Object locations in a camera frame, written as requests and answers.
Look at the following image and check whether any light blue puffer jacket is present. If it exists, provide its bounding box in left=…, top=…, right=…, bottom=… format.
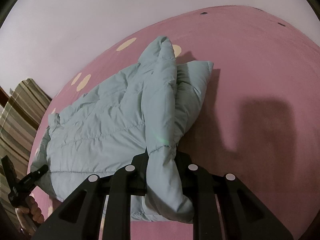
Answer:
left=30, top=36, right=213, bottom=223

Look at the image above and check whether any person's left hand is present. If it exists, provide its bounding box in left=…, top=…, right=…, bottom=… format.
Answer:
left=15, top=196, right=44, bottom=226

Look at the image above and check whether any striped brown green cushion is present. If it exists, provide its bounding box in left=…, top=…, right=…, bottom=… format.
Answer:
left=1, top=78, right=52, bottom=179

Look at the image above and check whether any pink polka dot bedsheet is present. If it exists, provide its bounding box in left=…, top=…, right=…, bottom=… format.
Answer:
left=46, top=6, right=319, bottom=239

